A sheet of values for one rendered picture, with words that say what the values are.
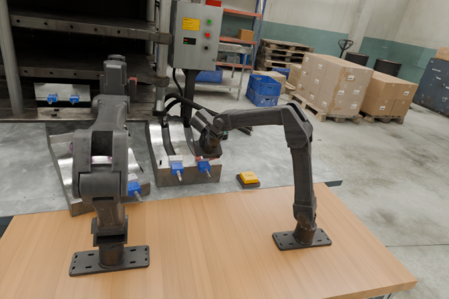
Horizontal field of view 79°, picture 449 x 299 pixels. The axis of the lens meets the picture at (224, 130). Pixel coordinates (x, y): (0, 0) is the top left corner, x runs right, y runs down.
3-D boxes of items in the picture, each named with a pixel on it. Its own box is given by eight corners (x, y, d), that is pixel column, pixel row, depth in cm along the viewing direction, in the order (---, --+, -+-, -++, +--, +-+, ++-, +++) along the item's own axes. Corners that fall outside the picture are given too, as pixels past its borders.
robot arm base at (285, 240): (276, 216, 90) (285, 232, 84) (327, 212, 96) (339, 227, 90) (270, 234, 93) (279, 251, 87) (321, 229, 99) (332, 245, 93)
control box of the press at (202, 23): (199, 199, 228) (226, 8, 168) (162, 203, 216) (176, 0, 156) (193, 183, 246) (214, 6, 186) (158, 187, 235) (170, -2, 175)
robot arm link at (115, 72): (97, 59, 74) (90, 67, 64) (131, 61, 77) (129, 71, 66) (99, 99, 79) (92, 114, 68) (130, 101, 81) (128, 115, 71)
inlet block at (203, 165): (214, 183, 104) (216, 171, 102) (202, 184, 103) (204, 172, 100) (205, 164, 115) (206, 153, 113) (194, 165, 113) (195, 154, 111)
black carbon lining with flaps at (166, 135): (204, 161, 116) (206, 141, 112) (166, 163, 110) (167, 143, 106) (185, 127, 145) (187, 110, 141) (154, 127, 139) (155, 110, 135)
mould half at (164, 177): (219, 182, 116) (224, 154, 111) (156, 187, 107) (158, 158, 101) (191, 131, 158) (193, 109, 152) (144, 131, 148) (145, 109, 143)
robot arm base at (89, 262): (71, 233, 72) (65, 254, 66) (150, 226, 78) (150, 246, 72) (73, 254, 75) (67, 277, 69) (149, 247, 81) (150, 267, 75)
